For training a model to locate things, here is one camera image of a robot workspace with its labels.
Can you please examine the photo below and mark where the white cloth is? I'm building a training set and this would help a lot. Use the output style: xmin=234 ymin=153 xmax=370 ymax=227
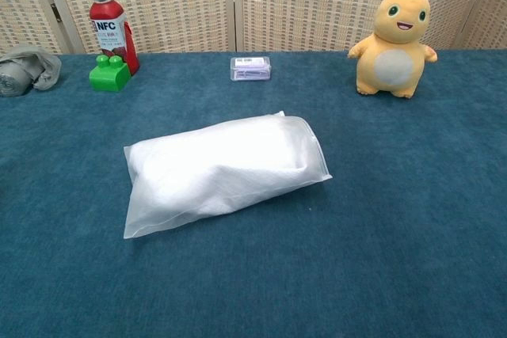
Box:
xmin=128 ymin=114 xmax=324 ymax=232

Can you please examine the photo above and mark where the translucent white plastic bag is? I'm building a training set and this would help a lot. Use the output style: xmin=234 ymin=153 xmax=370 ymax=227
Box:
xmin=122 ymin=110 xmax=333 ymax=240

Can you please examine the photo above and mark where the small clear purple box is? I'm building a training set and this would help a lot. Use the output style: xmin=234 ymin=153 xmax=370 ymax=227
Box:
xmin=230 ymin=56 xmax=273 ymax=82

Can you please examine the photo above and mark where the teal tablecloth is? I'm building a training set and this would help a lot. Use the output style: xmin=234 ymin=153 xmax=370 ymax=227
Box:
xmin=0 ymin=49 xmax=507 ymax=338

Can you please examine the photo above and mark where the green toy building brick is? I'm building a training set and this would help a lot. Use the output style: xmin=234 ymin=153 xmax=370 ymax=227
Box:
xmin=89 ymin=55 xmax=132 ymax=93

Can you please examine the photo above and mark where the orange plush dinosaur toy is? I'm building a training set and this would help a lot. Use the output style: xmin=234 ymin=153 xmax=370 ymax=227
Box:
xmin=347 ymin=0 xmax=440 ymax=99

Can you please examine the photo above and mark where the red NFC juice bottle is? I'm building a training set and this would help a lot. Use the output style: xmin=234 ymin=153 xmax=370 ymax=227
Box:
xmin=87 ymin=0 xmax=141 ymax=77

